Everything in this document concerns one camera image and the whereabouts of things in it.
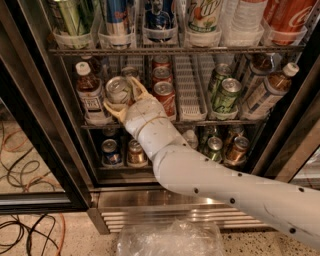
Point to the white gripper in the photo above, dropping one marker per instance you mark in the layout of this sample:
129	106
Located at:
144	113

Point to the white 7up can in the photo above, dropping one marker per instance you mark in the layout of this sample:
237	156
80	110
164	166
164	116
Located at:
130	71
119	91

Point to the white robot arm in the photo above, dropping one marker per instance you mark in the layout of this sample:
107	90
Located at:
292	210

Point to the front red coca-cola can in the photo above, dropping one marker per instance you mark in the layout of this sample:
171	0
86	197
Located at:
165	94

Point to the red coca-cola can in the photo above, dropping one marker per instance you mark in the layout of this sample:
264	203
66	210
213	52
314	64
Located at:
165	94
162	74
161	61

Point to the middle red coca-cola can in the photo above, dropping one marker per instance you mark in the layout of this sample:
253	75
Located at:
162	74

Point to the brown can bottom shelf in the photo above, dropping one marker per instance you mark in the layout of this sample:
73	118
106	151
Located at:
135	155

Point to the rear red coca-cola can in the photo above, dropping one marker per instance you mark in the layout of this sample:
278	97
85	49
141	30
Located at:
161	61

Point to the blue pepsi can bottom shelf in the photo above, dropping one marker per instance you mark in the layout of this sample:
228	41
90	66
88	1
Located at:
110	153

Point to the empty white shelf tray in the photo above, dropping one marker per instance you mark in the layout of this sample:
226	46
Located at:
191	103

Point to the dark blue can top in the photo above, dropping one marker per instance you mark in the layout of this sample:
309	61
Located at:
159	19

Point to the blue red bull can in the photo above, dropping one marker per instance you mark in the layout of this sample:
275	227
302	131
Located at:
116	15

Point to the green can bottom shelf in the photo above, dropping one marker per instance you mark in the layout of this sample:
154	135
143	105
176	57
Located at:
213	149

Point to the green can shelf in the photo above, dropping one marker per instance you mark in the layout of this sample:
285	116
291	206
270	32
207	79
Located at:
213	149
72	17

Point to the front green soda can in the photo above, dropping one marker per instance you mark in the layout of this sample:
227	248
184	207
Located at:
226	95

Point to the green soda can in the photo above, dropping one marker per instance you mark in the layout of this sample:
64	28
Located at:
226	95
219	73

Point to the rear green soda can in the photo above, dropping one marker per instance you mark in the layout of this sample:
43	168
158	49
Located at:
219	73

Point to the green can top shelf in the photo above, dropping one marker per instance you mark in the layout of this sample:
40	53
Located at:
72	17

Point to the steel fridge base grille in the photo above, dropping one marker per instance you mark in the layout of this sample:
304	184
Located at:
113	208

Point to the open glass fridge door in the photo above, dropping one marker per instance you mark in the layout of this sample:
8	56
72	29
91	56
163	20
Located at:
39	95

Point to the large 7up can top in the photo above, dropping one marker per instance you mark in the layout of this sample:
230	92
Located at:
203	15

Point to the copper can bottom shelf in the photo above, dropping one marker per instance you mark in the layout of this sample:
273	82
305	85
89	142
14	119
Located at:
238	148

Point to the white bottle top shelf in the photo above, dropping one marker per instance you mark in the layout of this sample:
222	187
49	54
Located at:
242	15

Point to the front iced tea bottle left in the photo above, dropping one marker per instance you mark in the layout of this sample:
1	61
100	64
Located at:
91	94

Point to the rear tea bottle right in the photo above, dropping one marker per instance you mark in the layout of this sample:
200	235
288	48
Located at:
260	66

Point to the clear plastic bag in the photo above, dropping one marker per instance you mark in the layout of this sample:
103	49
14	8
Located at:
179	238

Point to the front tea bottle right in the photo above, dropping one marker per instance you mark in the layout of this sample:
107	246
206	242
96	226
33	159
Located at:
270	91

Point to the upper wire shelf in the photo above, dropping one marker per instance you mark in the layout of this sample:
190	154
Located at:
175	50

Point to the wire shelf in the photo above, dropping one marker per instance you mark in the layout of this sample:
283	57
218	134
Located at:
180	123
175	50

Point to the middle wire shelf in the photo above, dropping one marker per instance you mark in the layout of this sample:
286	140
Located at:
180	123

